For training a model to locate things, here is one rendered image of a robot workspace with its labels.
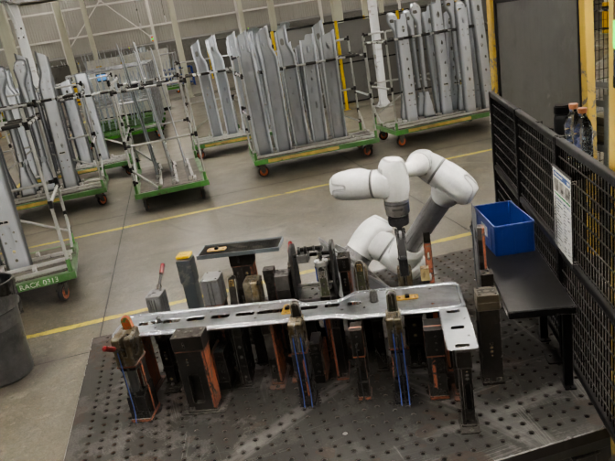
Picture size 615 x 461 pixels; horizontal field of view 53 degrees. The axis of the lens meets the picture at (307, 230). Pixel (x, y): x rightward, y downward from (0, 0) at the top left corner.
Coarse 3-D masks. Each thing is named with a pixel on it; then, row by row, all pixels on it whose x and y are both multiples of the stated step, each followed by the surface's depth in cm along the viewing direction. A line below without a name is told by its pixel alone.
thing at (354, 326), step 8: (352, 328) 220; (360, 328) 219; (352, 336) 219; (360, 336) 219; (352, 344) 220; (360, 344) 220; (352, 352) 222; (360, 352) 221; (360, 360) 223; (360, 368) 224; (360, 376) 224; (368, 376) 229; (360, 384) 226; (368, 384) 226; (360, 392) 227; (368, 392) 227; (360, 400) 228
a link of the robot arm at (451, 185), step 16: (448, 176) 262; (464, 176) 263; (432, 192) 272; (448, 192) 264; (464, 192) 262; (432, 208) 278; (448, 208) 277; (416, 224) 290; (432, 224) 285; (416, 240) 296; (384, 256) 312; (416, 256) 304; (416, 272) 309
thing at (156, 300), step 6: (162, 288) 267; (150, 294) 263; (156, 294) 262; (162, 294) 263; (150, 300) 260; (156, 300) 260; (162, 300) 262; (150, 306) 261; (156, 306) 261; (162, 306) 261; (168, 306) 268; (150, 312) 262; (162, 372) 270
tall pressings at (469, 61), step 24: (480, 0) 957; (408, 24) 987; (432, 24) 974; (456, 24) 960; (480, 24) 964; (408, 48) 965; (432, 48) 999; (456, 48) 988; (480, 48) 970; (408, 72) 972; (432, 72) 1010; (456, 72) 1000; (480, 72) 981; (408, 96) 980; (456, 96) 1027; (480, 96) 994; (408, 120) 993
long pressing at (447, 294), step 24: (384, 288) 245; (408, 288) 242; (432, 288) 239; (456, 288) 235; (168, 312) 256; (192, 312) 253; (216, 312) 249; (240, 312) 246; (312, 312) 235; (336, 312) 232; (360, 312) 229; (384, 312) 226; (408, 312) 224; (432, 312) 222; (144, 336) 241
